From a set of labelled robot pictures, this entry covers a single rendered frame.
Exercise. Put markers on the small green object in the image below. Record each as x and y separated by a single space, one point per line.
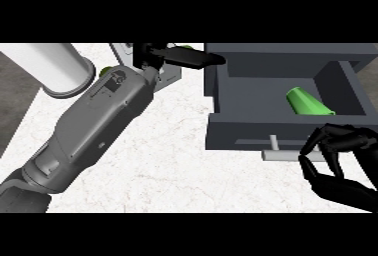
105 71
186 46

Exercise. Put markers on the dark grey drawer front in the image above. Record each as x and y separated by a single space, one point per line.
236 131

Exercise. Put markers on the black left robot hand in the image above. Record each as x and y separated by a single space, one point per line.
186 58

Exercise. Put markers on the green cup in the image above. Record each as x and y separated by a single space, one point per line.
306 103

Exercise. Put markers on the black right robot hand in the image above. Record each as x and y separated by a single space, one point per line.
344 190

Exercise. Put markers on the white cylinder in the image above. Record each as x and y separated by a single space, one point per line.
53 66

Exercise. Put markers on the dark grey open drawer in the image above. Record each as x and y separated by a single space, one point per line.
260 96

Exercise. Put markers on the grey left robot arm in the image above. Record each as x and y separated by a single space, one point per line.
98 116

